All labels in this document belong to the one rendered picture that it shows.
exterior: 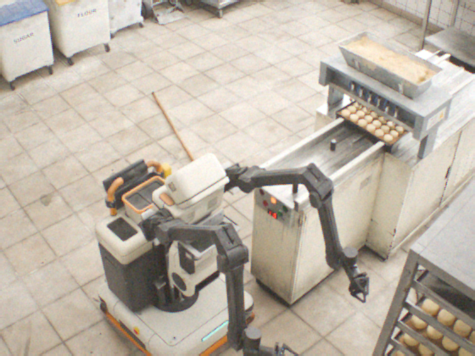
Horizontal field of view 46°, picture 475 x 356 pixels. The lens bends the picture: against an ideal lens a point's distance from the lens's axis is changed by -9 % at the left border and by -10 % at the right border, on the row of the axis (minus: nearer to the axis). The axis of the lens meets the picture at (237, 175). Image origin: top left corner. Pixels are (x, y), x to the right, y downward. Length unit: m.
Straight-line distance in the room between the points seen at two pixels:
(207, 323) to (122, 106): 2.54
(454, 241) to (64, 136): 3.86
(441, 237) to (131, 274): 1.79
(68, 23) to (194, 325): 3.42
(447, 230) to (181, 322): 1.91
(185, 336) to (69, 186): 1.76
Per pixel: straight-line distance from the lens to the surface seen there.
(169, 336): 3.08
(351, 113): 3.47
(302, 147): 3.19
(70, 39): 5.74
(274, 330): 3.45
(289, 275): 3.28
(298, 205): 2.85
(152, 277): 3.04
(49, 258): 3.92
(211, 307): 3.19
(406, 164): 3.29
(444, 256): 1.44
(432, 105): 3.19
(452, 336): 1.59
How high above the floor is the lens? 2.83
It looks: 41 degrees down
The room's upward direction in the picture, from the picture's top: 1 degrees clockwise
